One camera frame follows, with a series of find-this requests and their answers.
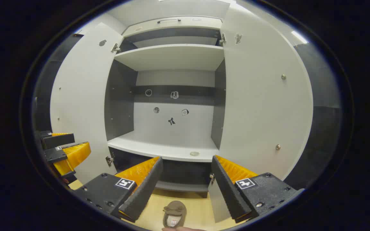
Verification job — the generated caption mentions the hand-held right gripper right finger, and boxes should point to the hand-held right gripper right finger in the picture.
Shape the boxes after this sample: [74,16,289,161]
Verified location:
[211,155,305,224]

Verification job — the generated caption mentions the white cabinet drawer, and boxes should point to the white cabinet drawer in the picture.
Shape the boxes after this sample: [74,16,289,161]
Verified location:
[122,16,223,38]

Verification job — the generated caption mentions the white shoe cabinet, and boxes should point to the white shoe cabinet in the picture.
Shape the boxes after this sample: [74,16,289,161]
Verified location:
[50,15,314,224]

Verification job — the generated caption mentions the ceiling light panel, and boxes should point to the ceiling light panel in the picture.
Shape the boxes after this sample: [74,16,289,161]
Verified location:
[291,30,309,45]

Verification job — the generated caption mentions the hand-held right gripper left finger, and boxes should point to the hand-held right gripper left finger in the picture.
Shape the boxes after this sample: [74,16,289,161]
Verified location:
[73,156,163,223]

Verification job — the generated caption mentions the brown fuzzy shoe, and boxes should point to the brown fuzzy shoe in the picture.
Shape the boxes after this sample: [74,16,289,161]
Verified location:
[163,201,187,229]

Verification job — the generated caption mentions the white cabinet door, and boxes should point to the white cabinet door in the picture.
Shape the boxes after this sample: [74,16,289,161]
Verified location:
[50,22,125,185]
[208,6,314,224]

